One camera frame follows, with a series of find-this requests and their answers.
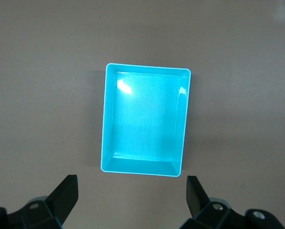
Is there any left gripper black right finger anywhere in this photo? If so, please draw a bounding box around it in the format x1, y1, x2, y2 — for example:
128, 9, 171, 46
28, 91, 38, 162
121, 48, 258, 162
180, 176, 248, 229

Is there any blue plastic box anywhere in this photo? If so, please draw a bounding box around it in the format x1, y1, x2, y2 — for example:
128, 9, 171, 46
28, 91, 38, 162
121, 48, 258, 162
100, 62, 192, 178

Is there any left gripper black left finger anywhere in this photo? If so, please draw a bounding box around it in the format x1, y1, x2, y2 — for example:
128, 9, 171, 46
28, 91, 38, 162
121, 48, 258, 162
20, 175, 79, 229

